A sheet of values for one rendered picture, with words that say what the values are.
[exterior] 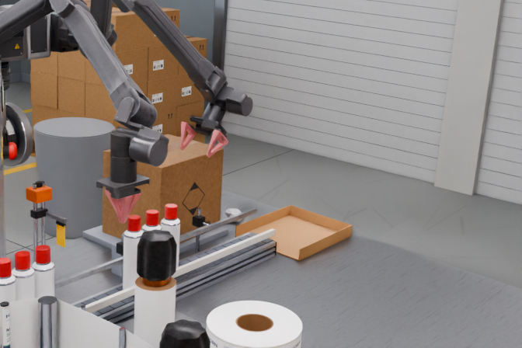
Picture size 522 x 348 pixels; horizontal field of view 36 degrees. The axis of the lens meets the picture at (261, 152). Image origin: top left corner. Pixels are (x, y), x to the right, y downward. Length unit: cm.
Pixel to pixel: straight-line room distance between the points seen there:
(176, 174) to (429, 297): 82
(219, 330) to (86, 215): 309
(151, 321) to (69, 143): 285
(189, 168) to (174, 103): 379
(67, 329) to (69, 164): 291
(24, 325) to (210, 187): 101
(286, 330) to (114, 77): 65
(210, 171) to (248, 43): 436
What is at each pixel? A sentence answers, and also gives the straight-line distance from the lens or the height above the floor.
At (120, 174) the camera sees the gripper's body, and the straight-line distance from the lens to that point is 172.
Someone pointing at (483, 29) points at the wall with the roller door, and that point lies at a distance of 585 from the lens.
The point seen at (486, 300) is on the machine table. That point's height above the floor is 83.
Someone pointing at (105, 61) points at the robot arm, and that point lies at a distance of 182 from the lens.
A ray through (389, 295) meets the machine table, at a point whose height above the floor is 83.
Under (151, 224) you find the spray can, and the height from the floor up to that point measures 106.
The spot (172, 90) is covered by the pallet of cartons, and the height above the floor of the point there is 54.
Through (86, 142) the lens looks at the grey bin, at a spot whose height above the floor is 59.
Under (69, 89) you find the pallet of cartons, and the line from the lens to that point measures 598.
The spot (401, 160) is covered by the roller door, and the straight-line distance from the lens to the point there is 629.
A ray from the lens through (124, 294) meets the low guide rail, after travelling 207.
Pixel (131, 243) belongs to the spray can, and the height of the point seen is 102.
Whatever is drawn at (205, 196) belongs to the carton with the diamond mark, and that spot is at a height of 98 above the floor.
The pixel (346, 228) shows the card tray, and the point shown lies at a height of 87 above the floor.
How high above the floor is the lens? 183
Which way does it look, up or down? 16 degrees down
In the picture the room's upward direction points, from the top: 4 degrees clockwise
